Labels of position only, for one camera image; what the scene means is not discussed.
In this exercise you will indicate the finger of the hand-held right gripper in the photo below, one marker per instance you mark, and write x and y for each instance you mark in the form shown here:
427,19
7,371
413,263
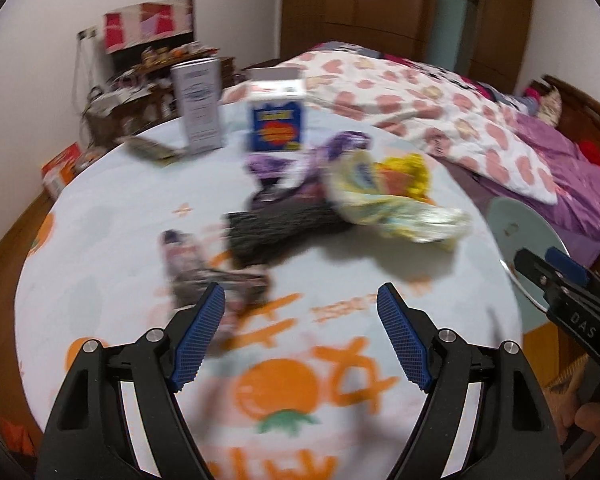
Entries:
537,275
570,269

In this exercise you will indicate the person's right hand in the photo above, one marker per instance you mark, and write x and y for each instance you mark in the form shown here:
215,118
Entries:
595,415

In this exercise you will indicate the clear bag of food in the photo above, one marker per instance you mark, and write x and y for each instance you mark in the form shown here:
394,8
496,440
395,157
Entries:
92,159

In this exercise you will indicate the brown wooden wardrobe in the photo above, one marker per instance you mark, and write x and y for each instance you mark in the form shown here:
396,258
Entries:
330,5

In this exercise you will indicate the purple foil wrapper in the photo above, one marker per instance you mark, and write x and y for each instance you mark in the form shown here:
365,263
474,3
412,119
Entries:
290,175

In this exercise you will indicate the pale green bin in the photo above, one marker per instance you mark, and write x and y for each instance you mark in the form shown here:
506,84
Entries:
525,230

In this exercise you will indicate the tall white milk carton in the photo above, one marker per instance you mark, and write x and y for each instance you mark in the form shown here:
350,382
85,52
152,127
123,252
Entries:
198,105

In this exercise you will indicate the red knitted cloth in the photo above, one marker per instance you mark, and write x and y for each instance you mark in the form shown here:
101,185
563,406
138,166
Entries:
591,152

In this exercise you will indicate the red and white cover cloth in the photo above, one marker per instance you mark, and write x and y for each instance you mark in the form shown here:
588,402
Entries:
145,25

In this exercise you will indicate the blue and white carton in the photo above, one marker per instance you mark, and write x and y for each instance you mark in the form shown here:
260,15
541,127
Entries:
276,120

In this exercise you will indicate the dark wooden television stand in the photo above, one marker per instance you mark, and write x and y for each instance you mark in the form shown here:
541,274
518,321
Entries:
130,110

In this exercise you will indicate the pink and black wrapper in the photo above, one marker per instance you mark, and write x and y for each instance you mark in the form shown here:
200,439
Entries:
190,270

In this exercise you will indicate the orange bags on floor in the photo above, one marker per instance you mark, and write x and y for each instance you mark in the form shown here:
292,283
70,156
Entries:
60,170

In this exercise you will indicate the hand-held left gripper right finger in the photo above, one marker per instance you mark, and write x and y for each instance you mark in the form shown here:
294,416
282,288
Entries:
402,335

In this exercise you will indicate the purple quilt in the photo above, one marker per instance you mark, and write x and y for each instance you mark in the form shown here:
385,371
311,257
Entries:
565,180

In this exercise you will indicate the yellow wrapper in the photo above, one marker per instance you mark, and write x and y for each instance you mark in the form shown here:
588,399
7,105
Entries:
410,175

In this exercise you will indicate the fruit print tablecloth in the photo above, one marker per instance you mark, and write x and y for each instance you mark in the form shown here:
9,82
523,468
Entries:
130,195

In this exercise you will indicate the floral pillow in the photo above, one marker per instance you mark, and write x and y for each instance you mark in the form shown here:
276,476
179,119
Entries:
549,105

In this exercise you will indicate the wooden bed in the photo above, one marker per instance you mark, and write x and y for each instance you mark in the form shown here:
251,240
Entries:
595,125

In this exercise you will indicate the television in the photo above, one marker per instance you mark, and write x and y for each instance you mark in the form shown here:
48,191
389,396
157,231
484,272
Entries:
145,57

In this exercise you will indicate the white and yellow plastic bag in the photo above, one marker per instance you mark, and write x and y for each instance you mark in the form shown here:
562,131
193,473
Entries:
395,215

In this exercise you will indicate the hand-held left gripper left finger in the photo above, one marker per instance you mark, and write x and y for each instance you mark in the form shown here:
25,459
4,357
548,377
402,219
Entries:
200,335

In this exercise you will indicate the wall socket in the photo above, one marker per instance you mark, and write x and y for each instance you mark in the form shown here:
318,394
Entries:
88,33

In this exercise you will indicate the heart print quilt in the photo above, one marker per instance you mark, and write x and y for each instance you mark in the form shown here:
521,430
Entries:
405,100

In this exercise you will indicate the black ridged wrapper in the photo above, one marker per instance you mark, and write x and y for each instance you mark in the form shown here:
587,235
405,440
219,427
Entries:
275,232

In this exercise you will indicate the flat green packet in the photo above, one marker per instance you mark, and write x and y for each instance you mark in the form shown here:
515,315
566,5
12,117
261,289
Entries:
145,147

